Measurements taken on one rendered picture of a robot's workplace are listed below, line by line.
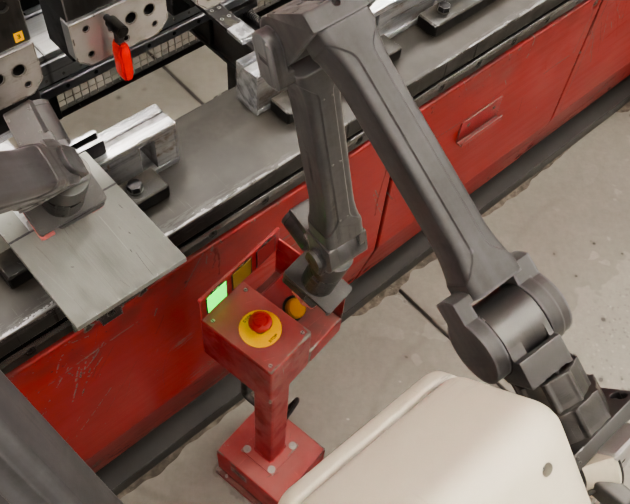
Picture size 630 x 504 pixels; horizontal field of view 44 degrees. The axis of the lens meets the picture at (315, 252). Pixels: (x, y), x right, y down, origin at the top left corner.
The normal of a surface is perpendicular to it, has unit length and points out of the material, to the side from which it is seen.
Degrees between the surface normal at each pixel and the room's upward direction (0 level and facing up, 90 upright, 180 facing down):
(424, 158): 33
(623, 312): 0
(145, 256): 0
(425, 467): 42
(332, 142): 82
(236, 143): 0
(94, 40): 90
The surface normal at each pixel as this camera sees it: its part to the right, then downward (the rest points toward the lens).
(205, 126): 0.06, -0.57
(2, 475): 0.18, 0.42
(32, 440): 0.88, -0.46
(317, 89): 0.57, 0.60
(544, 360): 0.32, 0.00
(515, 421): -0.17, -0.76
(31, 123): -0.09, -0.05
